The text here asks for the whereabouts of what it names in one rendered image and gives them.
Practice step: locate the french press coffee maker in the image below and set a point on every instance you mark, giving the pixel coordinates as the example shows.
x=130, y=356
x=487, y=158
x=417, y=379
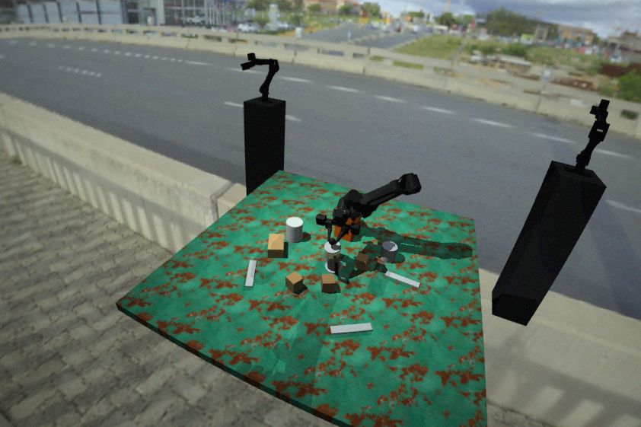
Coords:
x=333, y=256

